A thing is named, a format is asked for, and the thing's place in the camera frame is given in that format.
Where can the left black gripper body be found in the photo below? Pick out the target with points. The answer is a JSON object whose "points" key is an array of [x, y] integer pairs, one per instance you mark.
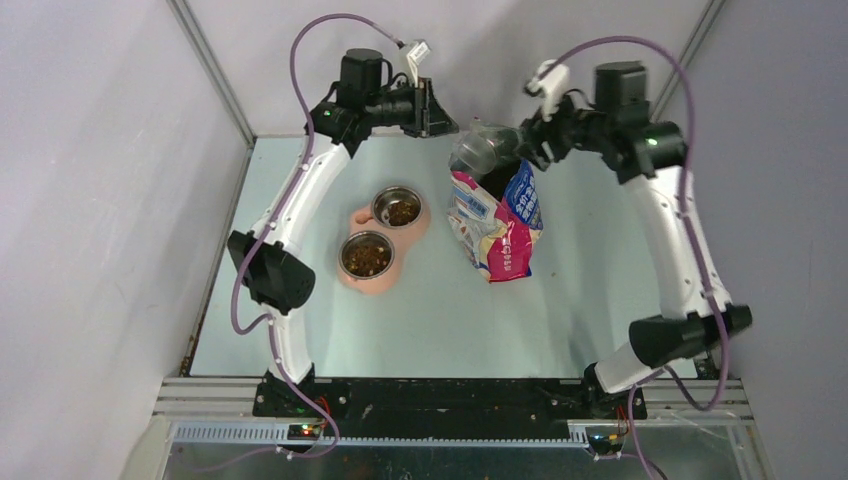
{"points": [[420, 127]]}

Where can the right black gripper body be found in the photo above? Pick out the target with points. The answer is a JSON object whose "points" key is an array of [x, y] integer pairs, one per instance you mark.
{"points": [[569, 127]]}

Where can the pink pet food bag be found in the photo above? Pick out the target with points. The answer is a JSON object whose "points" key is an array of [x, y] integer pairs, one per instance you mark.
{"points": [[497, 219]]}

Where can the clear plastic scoop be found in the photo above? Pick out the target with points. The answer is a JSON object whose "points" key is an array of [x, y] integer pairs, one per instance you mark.
{"points": [[480, 153]]}

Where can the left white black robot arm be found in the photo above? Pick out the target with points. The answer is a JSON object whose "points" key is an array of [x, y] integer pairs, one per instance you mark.
{"points": [[368, 93]]}

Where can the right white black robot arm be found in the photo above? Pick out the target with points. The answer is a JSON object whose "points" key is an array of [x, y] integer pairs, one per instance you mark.
{"points": [[696, 311]]}

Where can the brown kibble pet food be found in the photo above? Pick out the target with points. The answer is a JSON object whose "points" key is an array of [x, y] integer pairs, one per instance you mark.
{"points": [[366, 257]]}

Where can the far steel bowl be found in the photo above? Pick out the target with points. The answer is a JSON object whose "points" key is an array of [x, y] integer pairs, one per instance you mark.
{"points": [[396, 207]]}

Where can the steel bowl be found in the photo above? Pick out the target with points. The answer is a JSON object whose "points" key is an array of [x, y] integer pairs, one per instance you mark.
{"points": [[396, 207], [367, 234]]}

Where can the pink double bowl feeder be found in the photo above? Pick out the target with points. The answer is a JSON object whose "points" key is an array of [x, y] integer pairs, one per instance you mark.
{"points": [[403, 240]]}

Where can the near steel bowl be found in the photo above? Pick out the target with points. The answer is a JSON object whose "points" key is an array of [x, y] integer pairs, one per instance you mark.
{"points": [[367, 234]]}

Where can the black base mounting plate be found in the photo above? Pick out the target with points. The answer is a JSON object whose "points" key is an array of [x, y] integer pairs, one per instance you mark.
{"points": [[447, 409]]}

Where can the right controller board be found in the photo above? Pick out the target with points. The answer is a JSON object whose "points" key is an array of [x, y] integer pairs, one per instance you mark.
{"points": [[606, 446]]}

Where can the controller board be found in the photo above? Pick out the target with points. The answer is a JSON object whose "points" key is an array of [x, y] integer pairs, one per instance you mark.
{"points": [[606, 446], [304, 432]]}

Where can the left controller board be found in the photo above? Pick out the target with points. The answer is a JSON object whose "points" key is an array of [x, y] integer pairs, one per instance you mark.
{"points": [[304, 432]]}

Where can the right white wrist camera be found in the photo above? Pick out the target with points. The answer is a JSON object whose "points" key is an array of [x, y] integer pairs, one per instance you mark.
{"points": [[548, 84]]}

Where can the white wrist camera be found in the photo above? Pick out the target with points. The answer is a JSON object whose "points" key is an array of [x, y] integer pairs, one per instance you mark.
{"points": [[548, 84], [413, 53]]}

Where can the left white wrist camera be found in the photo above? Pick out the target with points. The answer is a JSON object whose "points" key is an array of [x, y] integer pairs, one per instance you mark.
{"points": [[413, 53]]}

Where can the right corner aluminium post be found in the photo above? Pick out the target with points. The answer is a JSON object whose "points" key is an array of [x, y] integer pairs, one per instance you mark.
{"points": [[698, 35]]}

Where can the corner aluminium post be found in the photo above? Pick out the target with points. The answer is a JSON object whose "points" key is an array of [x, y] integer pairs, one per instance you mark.
{"points": [[698, 35], [204, 52]]}

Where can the left corner aluminium post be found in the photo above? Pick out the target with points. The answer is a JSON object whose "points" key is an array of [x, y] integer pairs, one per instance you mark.
{"points": [[204, 52]]}

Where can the aluminium front frame rail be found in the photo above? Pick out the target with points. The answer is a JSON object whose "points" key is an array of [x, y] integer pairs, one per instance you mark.
{"points": [[208, 409]]}

